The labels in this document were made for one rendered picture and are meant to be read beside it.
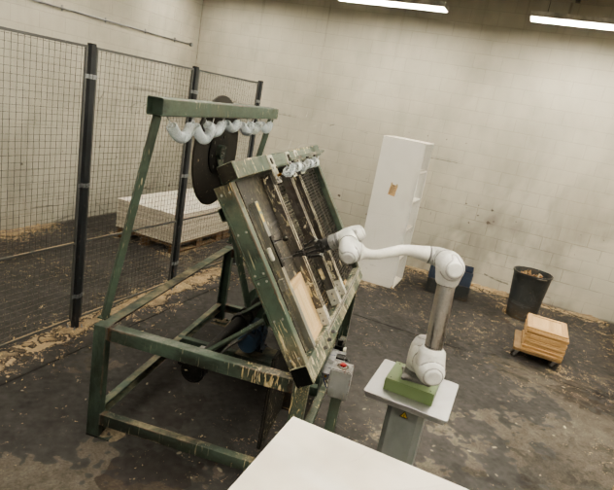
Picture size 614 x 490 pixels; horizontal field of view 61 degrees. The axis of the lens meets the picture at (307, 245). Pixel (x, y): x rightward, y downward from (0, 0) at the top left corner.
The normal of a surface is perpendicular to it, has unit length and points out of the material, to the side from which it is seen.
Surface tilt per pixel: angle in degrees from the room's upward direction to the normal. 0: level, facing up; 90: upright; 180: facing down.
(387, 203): 90
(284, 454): 0
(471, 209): 90
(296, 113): 90
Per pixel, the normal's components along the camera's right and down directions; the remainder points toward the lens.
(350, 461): 0.18, -0.95
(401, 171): -0.39, 0.18
